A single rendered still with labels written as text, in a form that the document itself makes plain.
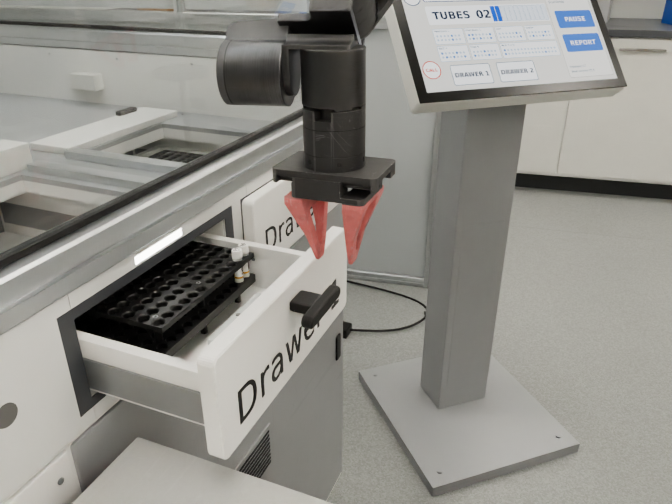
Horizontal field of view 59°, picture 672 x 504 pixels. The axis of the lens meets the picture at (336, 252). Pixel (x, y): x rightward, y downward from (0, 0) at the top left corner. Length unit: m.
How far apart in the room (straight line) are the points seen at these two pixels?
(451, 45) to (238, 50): 0.83
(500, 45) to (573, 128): 2.22
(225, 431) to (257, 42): 0.34
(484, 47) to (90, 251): 0.98
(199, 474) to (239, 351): 0.16
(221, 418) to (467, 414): 1.34
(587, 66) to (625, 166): 2.22
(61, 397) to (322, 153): 0.33
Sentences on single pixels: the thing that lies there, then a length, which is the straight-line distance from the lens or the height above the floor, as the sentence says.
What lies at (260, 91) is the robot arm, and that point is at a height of 1.11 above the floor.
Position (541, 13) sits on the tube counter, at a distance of 1.49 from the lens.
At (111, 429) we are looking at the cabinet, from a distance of 0.69.
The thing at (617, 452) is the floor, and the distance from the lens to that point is 1.89.
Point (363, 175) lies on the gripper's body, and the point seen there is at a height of 1.05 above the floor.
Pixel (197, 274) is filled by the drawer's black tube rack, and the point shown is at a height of 0.90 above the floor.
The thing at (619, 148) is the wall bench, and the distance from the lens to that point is 3.63.
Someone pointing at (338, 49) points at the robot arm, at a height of 1.15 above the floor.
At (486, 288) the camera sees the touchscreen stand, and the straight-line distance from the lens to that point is 1.64.
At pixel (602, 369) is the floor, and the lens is 2.18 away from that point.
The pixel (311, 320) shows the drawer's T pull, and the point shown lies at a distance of 0.56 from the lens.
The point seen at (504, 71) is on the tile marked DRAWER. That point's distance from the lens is 1.35.
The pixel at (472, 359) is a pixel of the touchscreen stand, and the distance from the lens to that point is 1.75.
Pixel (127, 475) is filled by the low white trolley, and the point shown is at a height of 0.76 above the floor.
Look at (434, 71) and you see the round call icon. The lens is 1.27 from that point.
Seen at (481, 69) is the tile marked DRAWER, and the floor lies 1.01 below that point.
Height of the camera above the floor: 1.22
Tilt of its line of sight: 26 degrees down
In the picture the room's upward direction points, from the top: straight up
